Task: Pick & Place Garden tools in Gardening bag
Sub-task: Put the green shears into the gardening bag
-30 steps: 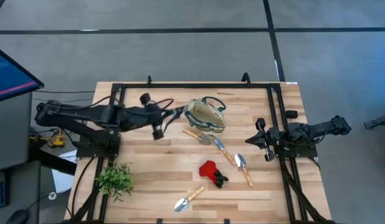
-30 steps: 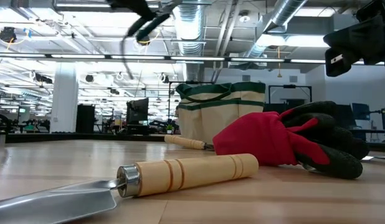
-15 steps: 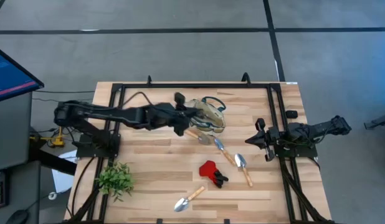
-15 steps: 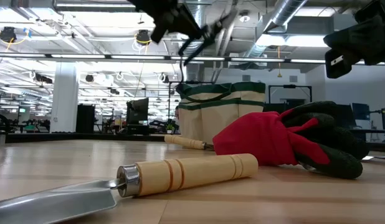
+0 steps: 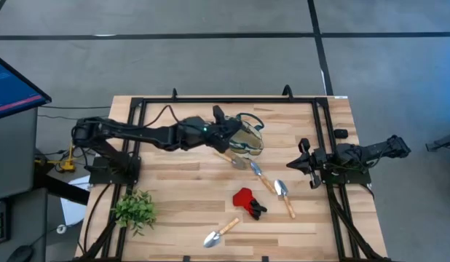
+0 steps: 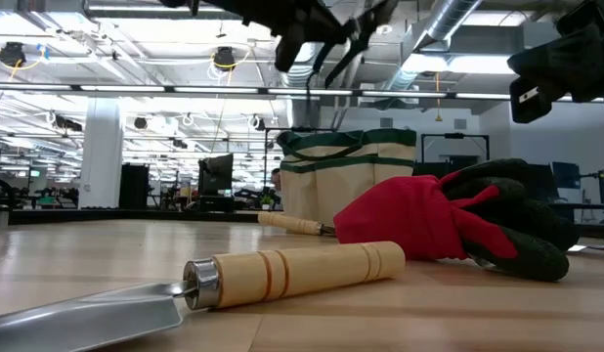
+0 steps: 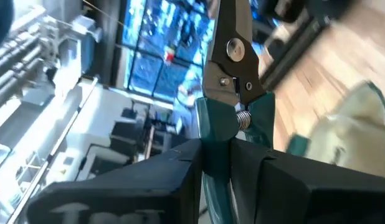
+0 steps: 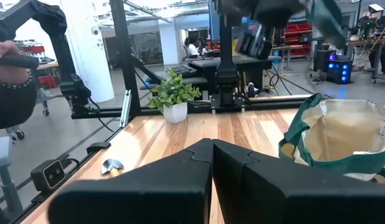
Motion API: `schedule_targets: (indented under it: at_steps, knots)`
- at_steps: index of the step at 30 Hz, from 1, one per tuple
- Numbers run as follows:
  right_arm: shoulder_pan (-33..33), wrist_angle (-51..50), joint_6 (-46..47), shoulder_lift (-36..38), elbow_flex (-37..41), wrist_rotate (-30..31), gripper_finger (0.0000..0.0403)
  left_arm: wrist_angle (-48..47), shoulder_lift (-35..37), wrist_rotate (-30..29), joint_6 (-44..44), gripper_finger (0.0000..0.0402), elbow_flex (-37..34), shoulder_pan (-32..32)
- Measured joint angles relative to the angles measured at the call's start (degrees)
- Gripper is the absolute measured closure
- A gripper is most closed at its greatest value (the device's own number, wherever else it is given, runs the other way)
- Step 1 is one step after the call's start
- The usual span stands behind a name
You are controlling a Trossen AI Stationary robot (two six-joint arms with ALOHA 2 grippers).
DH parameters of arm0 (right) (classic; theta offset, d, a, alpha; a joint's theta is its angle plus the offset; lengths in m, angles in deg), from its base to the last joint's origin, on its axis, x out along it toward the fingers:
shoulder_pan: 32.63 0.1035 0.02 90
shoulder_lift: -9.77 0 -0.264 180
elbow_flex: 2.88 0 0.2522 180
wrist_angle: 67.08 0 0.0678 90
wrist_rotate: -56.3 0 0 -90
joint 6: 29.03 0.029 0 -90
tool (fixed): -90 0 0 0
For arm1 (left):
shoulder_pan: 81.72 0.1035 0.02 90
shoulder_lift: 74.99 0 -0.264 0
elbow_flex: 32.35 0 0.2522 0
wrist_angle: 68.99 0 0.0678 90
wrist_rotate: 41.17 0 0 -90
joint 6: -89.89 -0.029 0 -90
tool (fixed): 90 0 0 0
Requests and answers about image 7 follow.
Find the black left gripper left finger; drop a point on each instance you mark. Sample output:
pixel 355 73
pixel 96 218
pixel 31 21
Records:
pixel 133 186

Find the dark rounded foreground object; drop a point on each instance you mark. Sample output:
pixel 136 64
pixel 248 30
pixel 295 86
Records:
pixel 1 18

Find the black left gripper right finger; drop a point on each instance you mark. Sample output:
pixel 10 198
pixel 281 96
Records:
pixel 304 193

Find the large glass window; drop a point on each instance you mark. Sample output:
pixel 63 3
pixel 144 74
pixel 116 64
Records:
pixel 149 71

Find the cream canvas bag green trim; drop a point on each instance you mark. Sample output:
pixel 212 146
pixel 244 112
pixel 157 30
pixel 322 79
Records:
pixel 360 130

